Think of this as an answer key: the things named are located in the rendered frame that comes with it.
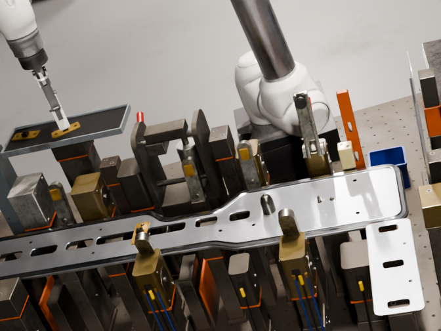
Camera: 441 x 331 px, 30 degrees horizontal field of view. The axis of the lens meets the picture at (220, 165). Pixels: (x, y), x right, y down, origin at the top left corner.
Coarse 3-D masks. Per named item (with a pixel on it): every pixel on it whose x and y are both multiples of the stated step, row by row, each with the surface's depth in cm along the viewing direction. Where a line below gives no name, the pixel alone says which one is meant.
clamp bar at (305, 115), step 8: (296, 96) 201; (304, 96) 200; (296, 104) 198; (304, 104) 198; (304, 112) 203; (304, 120) 204; (312, 120) 203; (304, 128) 205; (312, 128) 204; (304, 136) 205; (312, 136) 206; (304, 144) 206; (320, 152) 206
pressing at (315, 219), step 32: (256, 192) 210; (288, 192) 206; (320, 192) 202; (352, 192) 198; (384, 192) 195; (96, 224) 219; (128, 224) 214; (160, 224) 210; (192, 224) 206; (224, 224) 202; (256, 224) 199; (320, 224) 192; (352, 224) 189; (0, 256) 220; (32, 256) 215; (64, 256) 211; (96, 256) 207; (128, 256) 203
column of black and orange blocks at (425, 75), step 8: (424, 72) 195; (432, 72) 194; (424, 80) 193; (432, 80) 193; (424, 88) 195; (432, 88) 194; (424, 96) 196; (432, 96) 196; (424, 104) 197; (432, 104) 197; (424, 112) 202; (432, 112) 198; (440, 112) 198; (432, 120) 199; (440, 120) 199; (432, 128) 200; (440, 128) 200; (432, 136) 202; (440, 136) 202; (432, 144) 203; (440, 144) 203
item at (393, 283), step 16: (384, 224) 185; (400, 224) 184; (368, 240) 182; (384, 240) 181; (400, 240) 179; (384, 256) 176; (400, 256) 175; (416, 256) 175; (384, 272) 172; (400, 272) 171; (416, 272) 170; (384, 288) 168; (400, 288) 167; (416, 288) 166; (384, 304) 165; (416, 304) 162
